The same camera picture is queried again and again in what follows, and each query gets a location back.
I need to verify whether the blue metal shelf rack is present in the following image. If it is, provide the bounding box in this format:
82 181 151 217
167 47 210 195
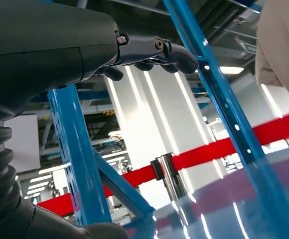
30 0 289 239

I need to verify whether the chrome barrier stanchion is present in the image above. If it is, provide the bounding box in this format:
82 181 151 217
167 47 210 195
151 152 188 202

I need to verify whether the red barrier belt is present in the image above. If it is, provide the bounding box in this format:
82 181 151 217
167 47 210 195
36 110 289 219

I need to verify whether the person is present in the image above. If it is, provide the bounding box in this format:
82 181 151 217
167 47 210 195
255 0 289 103

